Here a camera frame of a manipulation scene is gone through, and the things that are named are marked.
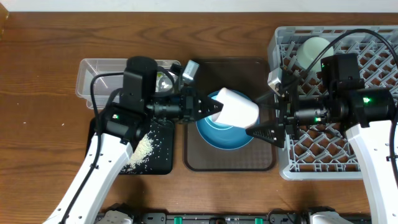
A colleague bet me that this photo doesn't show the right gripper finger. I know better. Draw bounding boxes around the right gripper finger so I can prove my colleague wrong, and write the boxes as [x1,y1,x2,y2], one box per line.
[246,120,285,148]
[254,91,279,108]

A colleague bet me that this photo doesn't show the dark blue plate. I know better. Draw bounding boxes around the dark blue plate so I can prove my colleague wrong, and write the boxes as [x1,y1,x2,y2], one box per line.
[196,90,260,150]

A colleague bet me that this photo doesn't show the pink cup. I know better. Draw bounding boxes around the pink cup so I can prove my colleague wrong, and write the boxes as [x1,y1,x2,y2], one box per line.
[211,88,259,128]

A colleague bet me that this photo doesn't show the pile of white rice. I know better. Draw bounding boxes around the pile of white rice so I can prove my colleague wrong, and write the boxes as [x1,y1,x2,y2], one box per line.
[119,129,170,174]

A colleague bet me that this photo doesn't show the mint green bowl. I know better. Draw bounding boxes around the mint green bowl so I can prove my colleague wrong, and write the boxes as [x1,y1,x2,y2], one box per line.
[296,37,334,72]

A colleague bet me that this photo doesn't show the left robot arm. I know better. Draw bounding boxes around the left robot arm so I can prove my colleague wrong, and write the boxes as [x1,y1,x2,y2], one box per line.
[46,56,223,223]

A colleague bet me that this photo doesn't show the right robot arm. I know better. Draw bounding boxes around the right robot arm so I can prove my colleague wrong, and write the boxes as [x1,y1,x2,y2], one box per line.
[246,54,397,223]

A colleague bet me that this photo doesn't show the clear plastic waste bin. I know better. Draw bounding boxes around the clear plastic waste bin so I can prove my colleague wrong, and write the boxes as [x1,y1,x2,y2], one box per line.
[75,58,182,110]

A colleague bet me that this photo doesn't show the grey dishwasher rack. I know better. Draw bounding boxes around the grey dishwasher rack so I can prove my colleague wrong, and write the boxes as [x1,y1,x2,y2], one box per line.
[267,26,397,180]

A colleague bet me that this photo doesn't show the light blue bowl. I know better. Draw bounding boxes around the light blue bowl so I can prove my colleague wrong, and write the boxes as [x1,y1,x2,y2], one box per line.
[205,116,232,130]

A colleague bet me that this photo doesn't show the brown serving tray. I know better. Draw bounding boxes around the brown serving tray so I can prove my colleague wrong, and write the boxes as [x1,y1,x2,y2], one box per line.
[183,57,276,172]

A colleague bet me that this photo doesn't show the black plastic tray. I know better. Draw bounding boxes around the black plastic tray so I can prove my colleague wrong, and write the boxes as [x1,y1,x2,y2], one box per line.
[85,116,175,175]

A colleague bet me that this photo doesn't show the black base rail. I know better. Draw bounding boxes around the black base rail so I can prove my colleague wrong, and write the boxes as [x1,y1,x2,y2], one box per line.
[94,203,373,224]

